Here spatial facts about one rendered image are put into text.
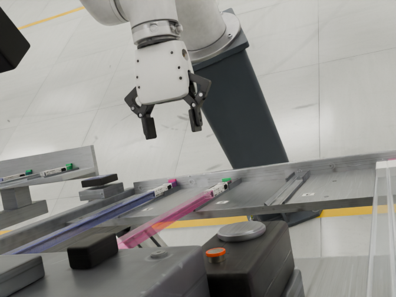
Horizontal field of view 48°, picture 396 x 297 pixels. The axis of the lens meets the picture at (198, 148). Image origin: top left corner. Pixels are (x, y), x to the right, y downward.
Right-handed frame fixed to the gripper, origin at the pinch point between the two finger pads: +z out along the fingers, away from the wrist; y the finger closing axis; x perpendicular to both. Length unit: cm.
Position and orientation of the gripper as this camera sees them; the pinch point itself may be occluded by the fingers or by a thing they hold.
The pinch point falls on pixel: (172, 129)
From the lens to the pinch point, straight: 78.6
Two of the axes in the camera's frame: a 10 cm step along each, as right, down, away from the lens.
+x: -3.8, 1.1, -9.2
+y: -9.1, 1.3, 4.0
